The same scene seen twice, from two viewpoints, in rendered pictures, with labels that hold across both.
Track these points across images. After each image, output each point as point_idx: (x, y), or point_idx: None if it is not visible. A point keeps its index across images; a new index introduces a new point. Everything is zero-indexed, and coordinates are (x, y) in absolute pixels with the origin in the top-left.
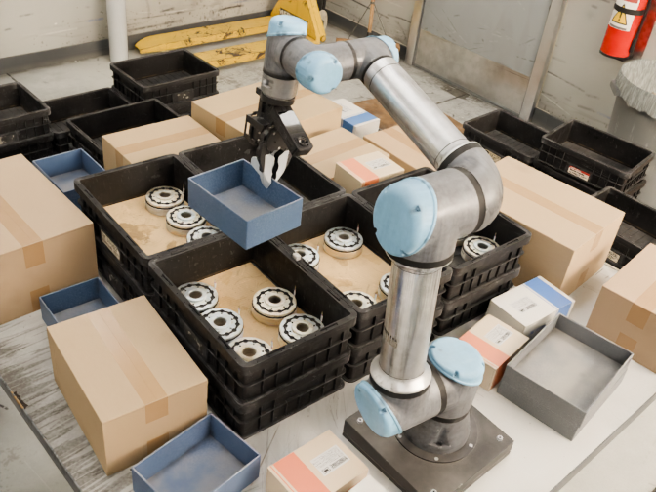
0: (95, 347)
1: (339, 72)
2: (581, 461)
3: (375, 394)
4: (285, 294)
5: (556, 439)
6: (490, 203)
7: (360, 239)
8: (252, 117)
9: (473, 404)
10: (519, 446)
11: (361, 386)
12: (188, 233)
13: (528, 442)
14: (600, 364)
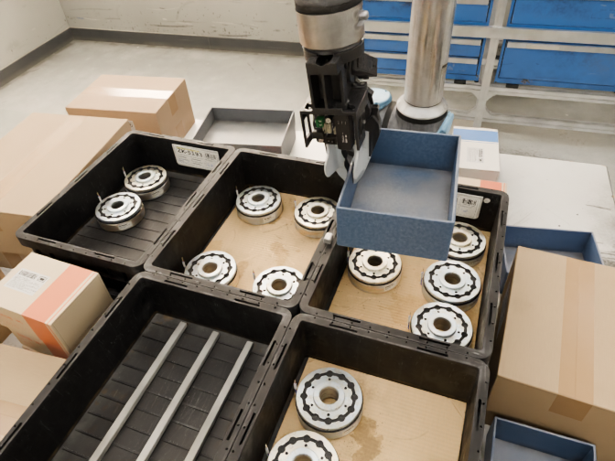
0: (609, 350)
1: None
2: (308, 132)
3: (450, 113)
4: (354, 262)
5: (300, 143)
6: None
7: (201, 255)
8: (358, 104)
9: None
10: (323, 154)
11: (447, 125)
12: (341, 424)
13: (315, 151)
14: (221, 128)
